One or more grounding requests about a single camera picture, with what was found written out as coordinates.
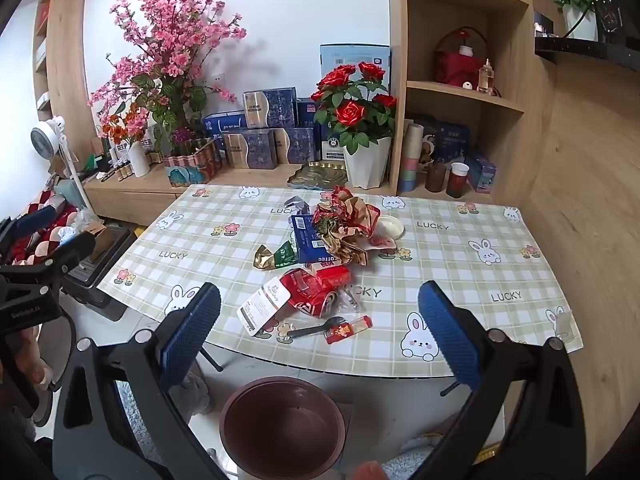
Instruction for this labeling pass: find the clear perfume bottle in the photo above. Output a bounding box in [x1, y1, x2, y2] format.
[477, 58, 497, 96]

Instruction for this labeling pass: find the blue coffee box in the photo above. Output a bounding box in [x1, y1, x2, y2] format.
[289, 214, 332, 265]

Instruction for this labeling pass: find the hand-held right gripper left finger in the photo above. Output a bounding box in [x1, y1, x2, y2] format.
[52, 282, 226, 480]

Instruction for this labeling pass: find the red rose plant white pot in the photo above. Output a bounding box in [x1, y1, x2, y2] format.
[310, 61, 398, 190]

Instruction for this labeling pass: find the red white checked blanket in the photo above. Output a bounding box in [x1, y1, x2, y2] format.
[10, 187, 82, 266]

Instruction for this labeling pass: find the checked rabbit print tablecloth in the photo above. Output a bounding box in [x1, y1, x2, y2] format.
[97, 185, 583, 378]

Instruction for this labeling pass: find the cream rose plant white pot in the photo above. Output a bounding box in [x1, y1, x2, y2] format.
[542, 0, 610, 42]

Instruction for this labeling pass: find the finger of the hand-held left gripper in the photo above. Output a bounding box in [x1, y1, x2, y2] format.
[0, 204, 58, 257]
[30, 232, 97, 289]

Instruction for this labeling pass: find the red gift basket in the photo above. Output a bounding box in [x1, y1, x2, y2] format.
[433, 27, 488, 88]

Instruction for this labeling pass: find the silver foil wrapper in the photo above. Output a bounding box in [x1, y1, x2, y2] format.
[285, 194, 313, 216]

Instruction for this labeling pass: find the wooden shelf unit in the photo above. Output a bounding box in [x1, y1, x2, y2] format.
[387, 0, 558, 207]

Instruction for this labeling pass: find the red paper cup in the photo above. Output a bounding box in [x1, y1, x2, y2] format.
[446, 162, 470, 198]

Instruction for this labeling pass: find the red sachet packet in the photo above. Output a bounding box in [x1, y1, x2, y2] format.
[324, 315, 374, 345]

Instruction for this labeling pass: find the golden leaf tray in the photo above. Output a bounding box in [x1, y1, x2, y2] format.
[286, 161, 349, 191]

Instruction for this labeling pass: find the dark blue printed box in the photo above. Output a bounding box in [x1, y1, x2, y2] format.
[422, 119, 471, 162]

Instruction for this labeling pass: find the pale blue carton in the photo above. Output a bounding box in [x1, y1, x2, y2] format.
[320, 44, 392, 97]

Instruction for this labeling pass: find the gold green wrapper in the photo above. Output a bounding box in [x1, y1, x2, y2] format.
[252, 241, 299, 271]

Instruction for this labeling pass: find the grey plush slipper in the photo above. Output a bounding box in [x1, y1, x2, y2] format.
[392, 435, 447, 480]
[172, 375, 212, 414]

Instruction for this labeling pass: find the black plastic spoon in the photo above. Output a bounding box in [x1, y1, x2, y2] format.
[287, 316, 346, 339]

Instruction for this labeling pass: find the row of small brown bottles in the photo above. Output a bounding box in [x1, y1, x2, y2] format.
[100, 157, 134, 183]

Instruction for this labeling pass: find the white hang tag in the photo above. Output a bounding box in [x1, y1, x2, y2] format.
[236, 285, 291, 336]

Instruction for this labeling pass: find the red gold wrapping paper bunch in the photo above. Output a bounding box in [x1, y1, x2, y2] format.
[312, 186, 383, 267]

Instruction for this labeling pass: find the clear plastic wrapper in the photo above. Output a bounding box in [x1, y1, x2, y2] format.
[337, 287, 363, 313]

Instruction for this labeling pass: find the person's left hand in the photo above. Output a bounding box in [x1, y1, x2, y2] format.
[0, 327, 54, 391]

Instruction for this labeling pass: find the pink blossom artificial plant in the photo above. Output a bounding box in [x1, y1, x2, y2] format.
[87, 0, 248, 157]

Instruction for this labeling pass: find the orange flowers white vase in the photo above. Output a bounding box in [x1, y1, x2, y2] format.
[97, 102, 153, 178]

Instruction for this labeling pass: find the small red box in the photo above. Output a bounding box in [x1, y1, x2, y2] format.
[306, 259, 352, 288]

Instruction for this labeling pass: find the brown plastic pot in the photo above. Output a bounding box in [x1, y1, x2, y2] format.
[219, 377, 347, 480]

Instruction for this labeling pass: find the stack of pastel paper cups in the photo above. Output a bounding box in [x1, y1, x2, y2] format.
[398, 122, 425, 193]

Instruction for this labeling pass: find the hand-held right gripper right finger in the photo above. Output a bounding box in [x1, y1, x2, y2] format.
[415, 280, 588, 480]

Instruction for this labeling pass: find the white standing fan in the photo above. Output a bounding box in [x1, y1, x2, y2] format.
[31, 116, 94, 211]

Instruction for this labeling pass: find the striped wavy planter box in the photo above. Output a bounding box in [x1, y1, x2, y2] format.
[162, 137, 223, 186]

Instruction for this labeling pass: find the brown glass cup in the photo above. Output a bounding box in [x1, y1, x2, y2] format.
[426, 162, 447, 193]

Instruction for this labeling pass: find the small blue printed box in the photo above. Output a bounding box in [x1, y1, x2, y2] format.
[470, 152, 497, 194]

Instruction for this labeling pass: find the black speckled counter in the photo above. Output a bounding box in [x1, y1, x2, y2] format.
[534, 35, 640, 75]

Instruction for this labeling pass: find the crushed red can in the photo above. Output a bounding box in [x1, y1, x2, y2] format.
[279, 267, 346, 318]

